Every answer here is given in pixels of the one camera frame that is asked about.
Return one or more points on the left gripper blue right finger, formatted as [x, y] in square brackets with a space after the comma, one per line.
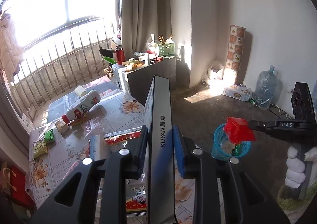
[223, 190]

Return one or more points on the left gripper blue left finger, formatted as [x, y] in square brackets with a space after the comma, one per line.
[75, 199]

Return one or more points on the red wrapper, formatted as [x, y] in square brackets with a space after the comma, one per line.
[237, 130]

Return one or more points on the light blue barcode box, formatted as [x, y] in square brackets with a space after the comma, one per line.
[95, 147]

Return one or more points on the clear red-printed plastic bag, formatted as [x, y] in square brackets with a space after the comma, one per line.
[92, 126]

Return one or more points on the grey KUYAN box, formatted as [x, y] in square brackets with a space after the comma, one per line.
[160, 191]

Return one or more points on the white strawberry drink bottle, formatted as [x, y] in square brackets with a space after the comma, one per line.
[80, 107]

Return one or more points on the red silver snack bag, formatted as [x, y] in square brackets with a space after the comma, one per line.
[117, 138]

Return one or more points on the right white gloved hand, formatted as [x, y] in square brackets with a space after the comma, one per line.
[295, 175]

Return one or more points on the large blue water jug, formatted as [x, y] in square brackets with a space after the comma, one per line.
[265, 88]

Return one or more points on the blue plastic waste basket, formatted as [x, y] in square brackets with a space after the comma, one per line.
[223, 149]

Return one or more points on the green drink can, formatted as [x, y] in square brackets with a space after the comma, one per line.
[253, 102]

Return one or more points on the yellow green snack packet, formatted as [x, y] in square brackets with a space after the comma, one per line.
[39, 148]

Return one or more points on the red gift bag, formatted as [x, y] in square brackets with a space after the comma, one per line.
[13, 185]

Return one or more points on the white printed carton box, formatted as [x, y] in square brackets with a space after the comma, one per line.
[238, 92]

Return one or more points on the yellow orange snack wrapper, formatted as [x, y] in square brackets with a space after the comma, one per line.
[62, 127]

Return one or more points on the white plastic bag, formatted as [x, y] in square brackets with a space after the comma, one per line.
[215, 71]

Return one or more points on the white paper cup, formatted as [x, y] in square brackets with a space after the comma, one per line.
[80, 91]

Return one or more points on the tile patterned board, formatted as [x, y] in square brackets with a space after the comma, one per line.
[235, 48]

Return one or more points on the dark grey cabinet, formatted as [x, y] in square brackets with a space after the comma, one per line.
[137, 82]

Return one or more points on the red thermos flask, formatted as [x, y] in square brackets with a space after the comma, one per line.
[120, 54]

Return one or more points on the green plastic basket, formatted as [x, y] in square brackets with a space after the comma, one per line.
[166, 49]

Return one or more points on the grey curtain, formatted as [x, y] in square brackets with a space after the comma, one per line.
[139, 19]

